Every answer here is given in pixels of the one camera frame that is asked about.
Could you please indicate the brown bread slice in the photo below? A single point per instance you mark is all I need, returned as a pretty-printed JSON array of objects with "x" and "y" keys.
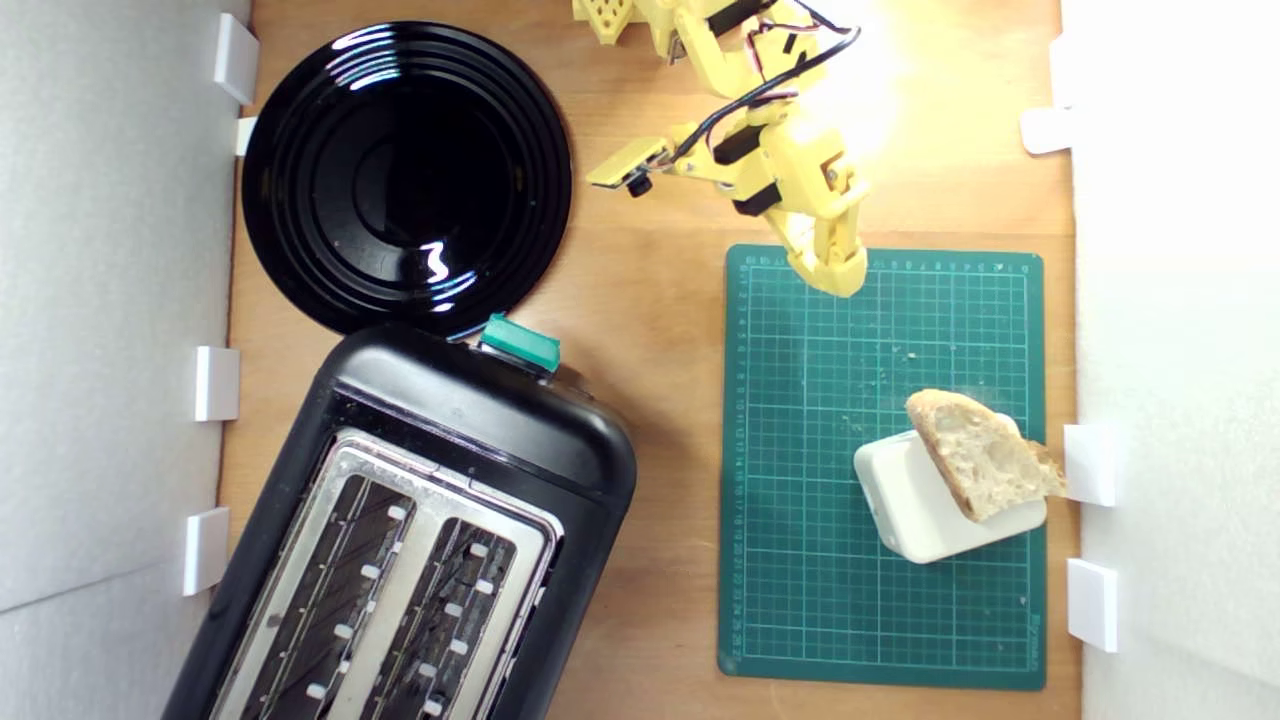
[{"x": 980, "y": 455}]

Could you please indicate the green toaster lever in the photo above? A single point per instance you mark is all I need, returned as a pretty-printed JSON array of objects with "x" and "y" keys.
[{"x": 520, "y": 342}]

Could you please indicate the black two-slot toaster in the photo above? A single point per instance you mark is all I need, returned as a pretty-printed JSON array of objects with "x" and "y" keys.
[{"x": 470, "y": 420}]

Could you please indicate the green cutting mat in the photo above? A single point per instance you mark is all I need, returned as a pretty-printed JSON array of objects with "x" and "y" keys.
[{"x": 800, "y": 500}]

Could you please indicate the white rounded block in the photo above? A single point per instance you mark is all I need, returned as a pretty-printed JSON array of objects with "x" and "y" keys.
[{"x": 905, "y": 500}]

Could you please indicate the black round plate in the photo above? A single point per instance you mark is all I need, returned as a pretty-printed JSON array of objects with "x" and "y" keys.
[{"x": 400, "y": 180}]

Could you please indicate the yellow-mounted wrist camera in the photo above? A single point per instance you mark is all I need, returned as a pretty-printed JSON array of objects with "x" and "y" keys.
[{"x": 625, "y": 162}]

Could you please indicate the white wall clip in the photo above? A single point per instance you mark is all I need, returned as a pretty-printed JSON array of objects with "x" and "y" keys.
[
  {"x": 215, "y": 383},
  {"x": 1090, "y": 465},
  {"x": 1092, "y": 605},
  {"x": 1062, "y": 70},
  {"x": 1045, "y": 130},
  {"x": 235, "y": 55},
  {"x": 205, "y": 550},
  {"x": 246, "y": 135}
]

